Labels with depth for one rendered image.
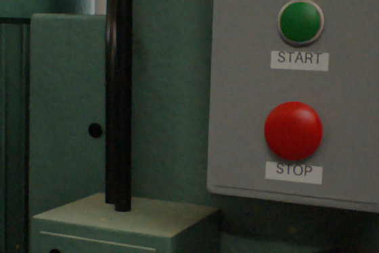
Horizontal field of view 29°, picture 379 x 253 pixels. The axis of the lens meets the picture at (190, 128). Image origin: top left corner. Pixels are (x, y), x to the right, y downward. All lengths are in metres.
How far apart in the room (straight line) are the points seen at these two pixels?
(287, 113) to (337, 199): 0.05
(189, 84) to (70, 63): 0.12
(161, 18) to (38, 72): 0.13
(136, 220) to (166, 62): 0.11
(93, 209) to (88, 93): 0.12
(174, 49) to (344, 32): 0.13
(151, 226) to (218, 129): 0.07
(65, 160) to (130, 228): 0.16
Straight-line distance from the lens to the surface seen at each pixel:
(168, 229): 0.41
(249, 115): 0.39
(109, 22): 0.49
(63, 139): 0.57
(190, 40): 0.47
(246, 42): 0.39
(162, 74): 0.48
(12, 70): 0.60
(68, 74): 0.56
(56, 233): 0.43
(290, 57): 0.39
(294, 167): 0.39
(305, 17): 0.38
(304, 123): 0.38
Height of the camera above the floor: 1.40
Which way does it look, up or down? 7 degrees down
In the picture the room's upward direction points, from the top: 2 degrees clockwise
